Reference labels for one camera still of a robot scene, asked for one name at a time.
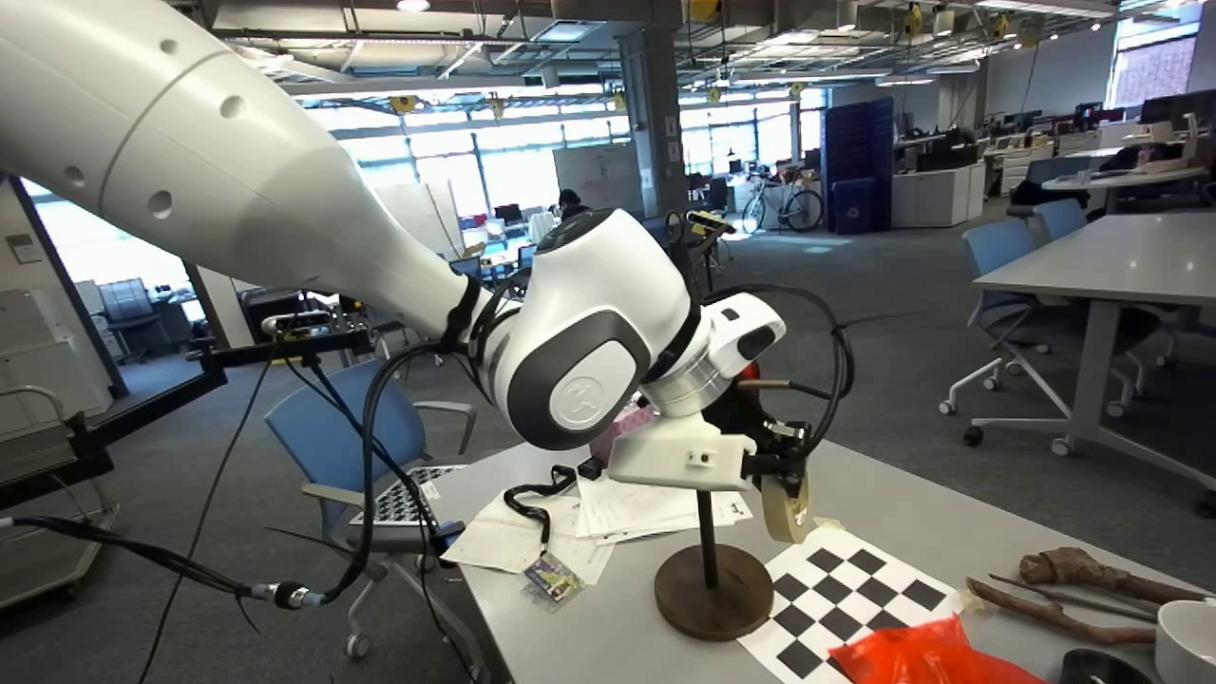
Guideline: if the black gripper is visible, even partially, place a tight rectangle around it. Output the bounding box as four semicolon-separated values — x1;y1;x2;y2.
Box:
711;377;818;515

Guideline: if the cream masking tape roll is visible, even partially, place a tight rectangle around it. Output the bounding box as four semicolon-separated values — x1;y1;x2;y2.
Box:
755;469;821;548

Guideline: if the black pole rack wooden base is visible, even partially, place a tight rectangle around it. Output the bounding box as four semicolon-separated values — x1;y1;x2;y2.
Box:
651;207;798;648

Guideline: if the large-square checkerboard sheet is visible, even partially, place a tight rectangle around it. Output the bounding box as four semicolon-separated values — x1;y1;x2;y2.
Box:
736;522;965;684

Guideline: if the orange plastic bag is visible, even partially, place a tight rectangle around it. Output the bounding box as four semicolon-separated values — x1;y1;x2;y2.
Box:
823;612;1050;684

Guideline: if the parked bicycle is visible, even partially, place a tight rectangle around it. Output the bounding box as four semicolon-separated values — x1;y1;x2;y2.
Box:
746;174;828;241

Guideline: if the blue office chair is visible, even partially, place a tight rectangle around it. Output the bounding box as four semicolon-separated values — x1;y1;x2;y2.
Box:
262;356;490;671
936;218;1078;453
1025;194;1094;249

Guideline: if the brown wooden stick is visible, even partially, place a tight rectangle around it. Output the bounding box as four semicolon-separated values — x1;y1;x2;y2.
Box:
960;576;1163;650
1015;543;1207;607

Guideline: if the white folded paper sheet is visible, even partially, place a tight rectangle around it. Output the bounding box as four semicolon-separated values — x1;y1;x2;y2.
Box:
436;487;611;591

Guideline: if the white low counter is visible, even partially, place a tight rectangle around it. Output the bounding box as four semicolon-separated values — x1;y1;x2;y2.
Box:
890;165;988;232

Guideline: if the dark blue cabinet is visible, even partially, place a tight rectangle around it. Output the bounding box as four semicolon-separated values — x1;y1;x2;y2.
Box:
821;97;901;241

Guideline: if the seated person in black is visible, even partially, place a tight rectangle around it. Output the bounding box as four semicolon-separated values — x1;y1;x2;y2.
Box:
556;187;600;226

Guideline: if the dark bowl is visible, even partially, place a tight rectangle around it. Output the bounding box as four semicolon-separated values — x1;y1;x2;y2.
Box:
1055;648;1154;684

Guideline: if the small-square checker pattern board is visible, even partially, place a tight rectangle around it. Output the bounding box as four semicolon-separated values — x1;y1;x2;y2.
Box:
347;460;452;538

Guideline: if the grey building column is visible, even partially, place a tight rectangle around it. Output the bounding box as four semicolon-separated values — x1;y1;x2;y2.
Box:
614;22;697;232

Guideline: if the grey office table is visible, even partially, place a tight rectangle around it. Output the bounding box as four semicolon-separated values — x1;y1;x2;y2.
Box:
969;207;1216;500

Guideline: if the white bowl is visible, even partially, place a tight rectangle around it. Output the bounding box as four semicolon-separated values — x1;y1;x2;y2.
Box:
1153;597;1216;684

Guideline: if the white curved desk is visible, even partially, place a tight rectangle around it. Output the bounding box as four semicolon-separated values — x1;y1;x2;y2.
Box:
1036;120;1216;215

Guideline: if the white whiteboard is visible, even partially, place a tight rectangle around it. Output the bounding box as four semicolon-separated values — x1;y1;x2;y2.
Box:
372;179;466;263

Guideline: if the white cabinet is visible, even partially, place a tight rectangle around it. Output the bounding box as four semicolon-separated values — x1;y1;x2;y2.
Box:
0;194;124;612

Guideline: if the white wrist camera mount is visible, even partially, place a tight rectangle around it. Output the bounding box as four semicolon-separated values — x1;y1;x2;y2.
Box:
605;413;761;496

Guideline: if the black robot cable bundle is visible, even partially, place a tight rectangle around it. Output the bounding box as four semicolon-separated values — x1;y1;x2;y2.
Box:
0;346;499;684

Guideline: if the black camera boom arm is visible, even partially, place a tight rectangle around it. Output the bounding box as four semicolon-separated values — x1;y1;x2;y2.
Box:
0;320;385;507

